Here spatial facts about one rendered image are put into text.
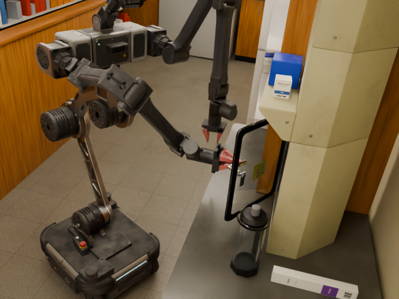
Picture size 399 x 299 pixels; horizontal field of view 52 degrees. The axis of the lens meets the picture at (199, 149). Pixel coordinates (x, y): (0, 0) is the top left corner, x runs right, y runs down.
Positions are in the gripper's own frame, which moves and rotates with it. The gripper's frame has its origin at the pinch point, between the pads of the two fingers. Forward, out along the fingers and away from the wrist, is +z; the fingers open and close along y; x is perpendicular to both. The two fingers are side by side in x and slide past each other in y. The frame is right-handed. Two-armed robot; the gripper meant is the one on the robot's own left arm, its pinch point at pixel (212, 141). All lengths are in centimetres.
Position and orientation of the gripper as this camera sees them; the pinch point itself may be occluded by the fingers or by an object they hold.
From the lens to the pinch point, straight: 187.5
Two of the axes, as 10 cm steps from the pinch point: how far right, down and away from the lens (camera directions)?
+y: 9.7, 1.8, -1.8
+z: -0.6, 8.6, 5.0
